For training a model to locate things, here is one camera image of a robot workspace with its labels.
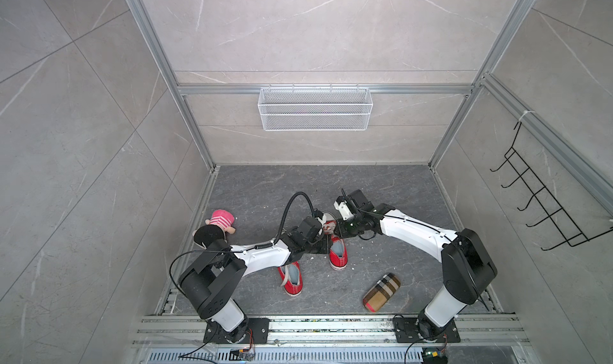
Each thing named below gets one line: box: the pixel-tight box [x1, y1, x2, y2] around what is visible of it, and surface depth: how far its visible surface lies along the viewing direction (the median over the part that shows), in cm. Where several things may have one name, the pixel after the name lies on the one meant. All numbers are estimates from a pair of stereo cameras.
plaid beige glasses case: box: [362, 272, 401, 313], surface depth 80 cm
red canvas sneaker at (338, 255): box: [322, 210, 349, 271], surface depth 87 cm
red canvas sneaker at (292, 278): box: [277, 261, 305, 297], surface depth 80 cm
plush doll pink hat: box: [205, 209, 237, 235], surface depth 95 cm
